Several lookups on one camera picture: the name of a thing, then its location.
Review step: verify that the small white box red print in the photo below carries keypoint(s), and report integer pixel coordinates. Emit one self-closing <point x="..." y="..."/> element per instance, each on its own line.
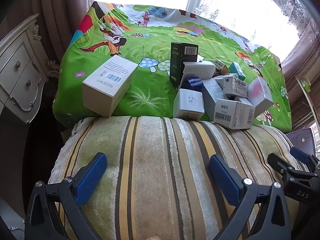
<point x="221" y="65"/>

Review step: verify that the small yellow green object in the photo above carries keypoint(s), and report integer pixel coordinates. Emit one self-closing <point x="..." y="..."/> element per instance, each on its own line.
<point x="305" y="83"/>

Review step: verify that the tall black box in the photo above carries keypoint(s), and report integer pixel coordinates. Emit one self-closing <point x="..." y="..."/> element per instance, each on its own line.
<point x="182" y="55"/>

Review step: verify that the white square box blotch print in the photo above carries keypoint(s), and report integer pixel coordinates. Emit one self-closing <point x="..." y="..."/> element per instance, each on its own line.
<point x="260" y="92"/>

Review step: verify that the white box black dot print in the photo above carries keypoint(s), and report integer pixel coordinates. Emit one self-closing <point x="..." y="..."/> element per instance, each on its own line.
<point x="236" y="86"/>

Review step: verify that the small blue box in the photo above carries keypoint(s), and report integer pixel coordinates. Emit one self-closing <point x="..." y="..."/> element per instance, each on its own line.
<point x="193" y="83"/>

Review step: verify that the striped plush blanket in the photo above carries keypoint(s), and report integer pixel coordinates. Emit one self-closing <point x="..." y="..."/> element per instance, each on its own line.
<point x="155" y="167"/>

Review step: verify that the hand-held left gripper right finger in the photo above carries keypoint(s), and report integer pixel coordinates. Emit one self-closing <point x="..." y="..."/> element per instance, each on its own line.
<point x="225" y="180"/>

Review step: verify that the white medicine box large barcode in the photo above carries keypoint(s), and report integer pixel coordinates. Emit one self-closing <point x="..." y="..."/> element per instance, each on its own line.
<point x="232" y="113"/>

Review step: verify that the white carved dresser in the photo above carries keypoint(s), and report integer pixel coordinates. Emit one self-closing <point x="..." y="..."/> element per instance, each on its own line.
<point x="20" y="67"/>

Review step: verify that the white plastic case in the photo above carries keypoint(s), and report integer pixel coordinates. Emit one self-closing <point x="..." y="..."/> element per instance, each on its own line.
<point x="197" y="70"/>

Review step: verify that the green cartoon printed bed sheet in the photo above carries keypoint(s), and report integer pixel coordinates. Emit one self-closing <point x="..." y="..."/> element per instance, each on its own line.
<point x="150" y="42"/>

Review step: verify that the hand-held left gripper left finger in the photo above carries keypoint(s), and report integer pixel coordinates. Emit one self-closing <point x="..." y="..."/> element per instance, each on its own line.
<point x="90" y="180"/>

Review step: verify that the brown curtain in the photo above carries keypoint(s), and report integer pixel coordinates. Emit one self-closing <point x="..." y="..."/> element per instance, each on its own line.
<point x="305" y="60"/>
<point x="57" y="10"/>

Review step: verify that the white box teal logo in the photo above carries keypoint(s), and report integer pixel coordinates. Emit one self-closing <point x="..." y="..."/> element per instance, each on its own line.
<point x="188" y="102"/>

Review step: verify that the tall grey white box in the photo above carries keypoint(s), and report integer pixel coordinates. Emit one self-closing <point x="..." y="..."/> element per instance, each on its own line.
<point x="212" y="97"/>

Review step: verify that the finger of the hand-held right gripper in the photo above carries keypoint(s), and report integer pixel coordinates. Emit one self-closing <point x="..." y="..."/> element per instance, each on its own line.
<point x="278" y="162"/>
<point x="301" y="155"/>

